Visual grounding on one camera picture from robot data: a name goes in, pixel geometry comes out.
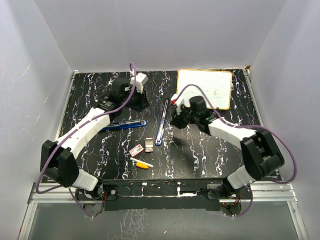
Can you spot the staple tray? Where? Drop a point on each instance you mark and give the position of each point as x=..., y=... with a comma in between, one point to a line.
x=149, y=145

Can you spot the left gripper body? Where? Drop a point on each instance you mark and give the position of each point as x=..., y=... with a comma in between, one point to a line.
x=123, y=99

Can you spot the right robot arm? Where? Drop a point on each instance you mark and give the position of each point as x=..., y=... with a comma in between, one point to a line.
x=260, y=153

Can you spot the yellow marker cap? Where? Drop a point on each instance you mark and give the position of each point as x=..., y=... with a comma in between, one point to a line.
x=142, y=165

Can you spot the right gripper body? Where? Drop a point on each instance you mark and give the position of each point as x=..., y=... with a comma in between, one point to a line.
x=184, y=118

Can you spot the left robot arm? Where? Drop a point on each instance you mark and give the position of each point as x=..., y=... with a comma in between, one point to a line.
x=58, y=158

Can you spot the white marker pen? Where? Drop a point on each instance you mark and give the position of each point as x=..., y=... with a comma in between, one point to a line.
x=137, y=160

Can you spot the small whiteboard orange frame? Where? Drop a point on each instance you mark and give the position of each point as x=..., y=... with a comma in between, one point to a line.
x=216, y=84

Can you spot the red white staple box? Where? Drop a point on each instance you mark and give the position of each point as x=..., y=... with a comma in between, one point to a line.
x=136, y=150

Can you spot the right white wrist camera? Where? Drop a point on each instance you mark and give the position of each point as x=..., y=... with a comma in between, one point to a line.
x=177, y=102

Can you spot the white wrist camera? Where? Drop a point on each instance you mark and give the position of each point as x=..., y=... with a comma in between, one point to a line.
x=141, y=79
x=177, y=102

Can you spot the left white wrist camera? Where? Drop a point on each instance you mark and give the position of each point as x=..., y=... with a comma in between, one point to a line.
x=141, y=79

